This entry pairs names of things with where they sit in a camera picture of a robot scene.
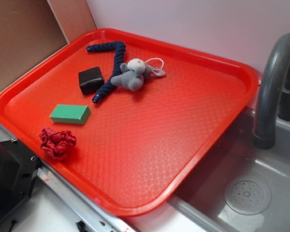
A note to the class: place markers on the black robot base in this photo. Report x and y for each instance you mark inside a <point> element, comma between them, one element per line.
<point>18,170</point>

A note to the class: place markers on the crumpled red paper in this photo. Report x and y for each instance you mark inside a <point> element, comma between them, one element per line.
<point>55,143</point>

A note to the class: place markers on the red plastic tray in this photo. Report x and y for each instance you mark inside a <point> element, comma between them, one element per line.
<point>135,148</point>

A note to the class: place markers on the grey plush mouse toy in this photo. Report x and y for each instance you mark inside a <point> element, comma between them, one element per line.
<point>135,72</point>

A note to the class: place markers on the black rectangular block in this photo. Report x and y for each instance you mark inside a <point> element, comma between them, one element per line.
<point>90,80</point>

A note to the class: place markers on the green rectangular block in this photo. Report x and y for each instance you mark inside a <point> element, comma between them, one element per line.
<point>70,114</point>

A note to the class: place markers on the grey plastic sink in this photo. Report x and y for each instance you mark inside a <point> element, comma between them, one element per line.
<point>198,205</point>

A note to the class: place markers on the round sink drain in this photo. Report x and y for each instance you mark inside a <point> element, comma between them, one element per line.
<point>247,195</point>

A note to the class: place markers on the grey plastic faucet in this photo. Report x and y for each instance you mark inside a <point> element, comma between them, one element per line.
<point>274,94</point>

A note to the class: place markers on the brown cardboard panel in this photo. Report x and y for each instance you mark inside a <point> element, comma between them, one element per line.
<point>32,30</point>

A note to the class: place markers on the metal table edge rail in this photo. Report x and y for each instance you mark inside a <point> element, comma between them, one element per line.
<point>56,206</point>

